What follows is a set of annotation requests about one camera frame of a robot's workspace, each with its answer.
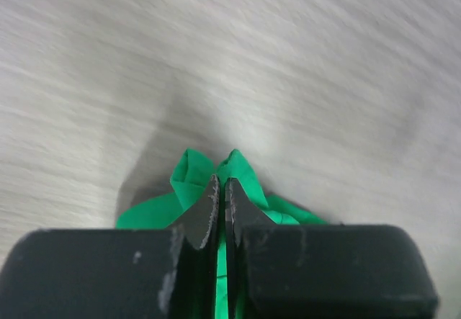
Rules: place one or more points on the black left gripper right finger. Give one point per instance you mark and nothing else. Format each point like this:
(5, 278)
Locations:
(321, 271)

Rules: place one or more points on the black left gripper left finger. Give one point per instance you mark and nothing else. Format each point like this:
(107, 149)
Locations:
(126, 273)

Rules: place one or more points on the green t shirt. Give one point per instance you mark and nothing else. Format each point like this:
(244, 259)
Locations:
(191, 189)

